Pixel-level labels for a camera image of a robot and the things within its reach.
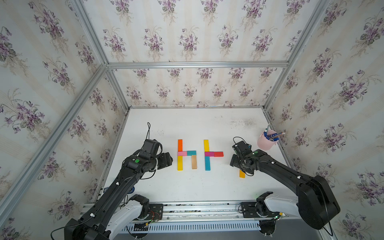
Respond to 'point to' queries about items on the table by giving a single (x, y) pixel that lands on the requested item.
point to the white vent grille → (197, 226)
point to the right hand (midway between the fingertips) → (239, 164)
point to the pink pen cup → (264, 143)
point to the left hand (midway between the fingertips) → (169, 162)
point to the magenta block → (209, 154)
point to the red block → (218, 154)
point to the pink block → (182, 153)
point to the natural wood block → (194, 162)
